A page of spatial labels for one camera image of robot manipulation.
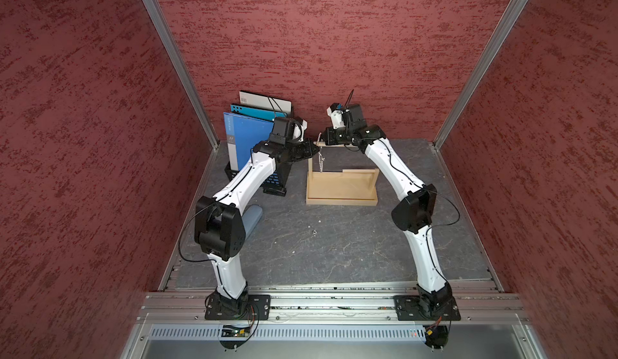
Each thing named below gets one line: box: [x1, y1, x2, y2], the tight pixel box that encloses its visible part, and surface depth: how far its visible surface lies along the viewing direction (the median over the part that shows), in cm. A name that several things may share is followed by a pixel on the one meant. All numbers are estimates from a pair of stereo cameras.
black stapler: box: [263, 184, 287, 197], surface depth 102 cm
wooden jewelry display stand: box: [305, 141, 380, 207], surface depth 107 cm
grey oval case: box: [241, 204, 264, 240], surface depth 94 cm
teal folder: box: [230, 104, 289, 121], surface depth 94 cm
